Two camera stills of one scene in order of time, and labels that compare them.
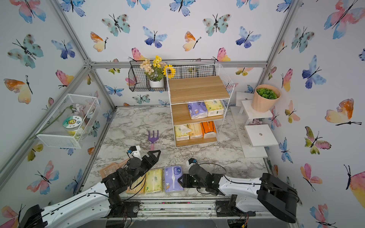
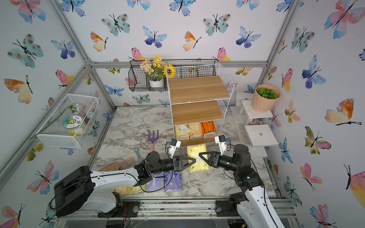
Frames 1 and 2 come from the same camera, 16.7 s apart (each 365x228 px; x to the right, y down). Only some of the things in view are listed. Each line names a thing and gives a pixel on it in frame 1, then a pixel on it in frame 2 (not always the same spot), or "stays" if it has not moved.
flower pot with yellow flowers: x=156 y=71 stays
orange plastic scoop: x=112 y=168 stays
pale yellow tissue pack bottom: x=182 y=133 stays
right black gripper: x=185 y=178 to x=215 y=161
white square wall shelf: x=260 y=135 stays
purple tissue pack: x=197 y=110 to x=173 y=180
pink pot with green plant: x=264 y=97 stays
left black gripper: x=153 y=160 to x=177 y=166
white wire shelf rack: x=199 y=95 stays
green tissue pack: x=153 y=181 to x=133 y=189
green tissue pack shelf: x=215 y=108 to x=193 y=152
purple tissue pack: x=172 y=174 to x=157 y=183
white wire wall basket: x=69 y=124 stays
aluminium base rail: x=184 y=208 stays
